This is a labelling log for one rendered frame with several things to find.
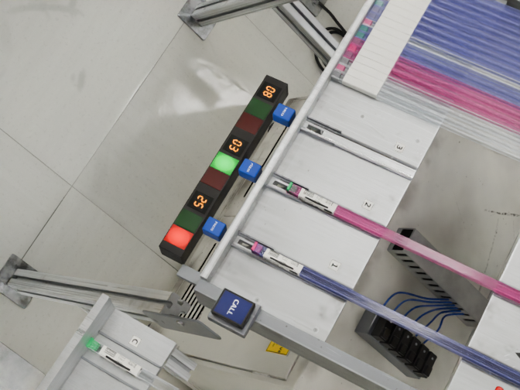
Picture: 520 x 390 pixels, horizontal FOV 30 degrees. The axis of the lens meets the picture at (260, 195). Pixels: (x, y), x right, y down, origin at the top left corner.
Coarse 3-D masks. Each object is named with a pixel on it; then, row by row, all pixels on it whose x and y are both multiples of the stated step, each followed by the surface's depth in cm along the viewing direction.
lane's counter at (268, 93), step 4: (264, 84) 157; (268, 84) 157; (272, 84) 157; (260, 88) 157; (264, 88) 157; (268, 88) 157; (272, 88) 157; (276, 88) 156; (280, 88) 156; (260, 92) 156; (264, 92) 156; (268, 92) 156; (272, 92) 156; (276, 92) 156; (260, 96) 156; (264, 96) 156; (268, 96) 156; (272, 96) 156; (276, 96) 156; (268, 100) 156; (272, 100) 156
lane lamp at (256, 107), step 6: (252, 102) 156; (258, 102) 156; (264, 102) 155; (246, 108) 155; (252, 108) 155; (258, 108) 155; (264, 108) 155; (270, 108) 155; (252, 114) 155; (258, 114) 155; (264, 114) 155
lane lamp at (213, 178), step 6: (210, 168) 151; (204, 174) 151; (210, 174) 151; (216, 174) 150; (222, 174) 150; (204, 180) 150; (210, 180) 150; (216, 180) 150; (222, 180) 150; (216, 186) 150; (222, 186) 150
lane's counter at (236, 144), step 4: (232, 136) 153; (236, 136) 153; (228, 140) 153; (232, 140) 153; (236, 140) 153; (240, 140) 153; (244, 140) 153; (228, 144) 153; (232, 144) 153; (236, 144) 153; (240, 144) 153; (244, 144) 152; (224, 148) 152; (228, 148) 152; (232, 148) 152; (236, 148) 152; (240, 148) 152; (244, 148) 152; (232, 152) 152; (236, 152) 152; (240, 152) 152
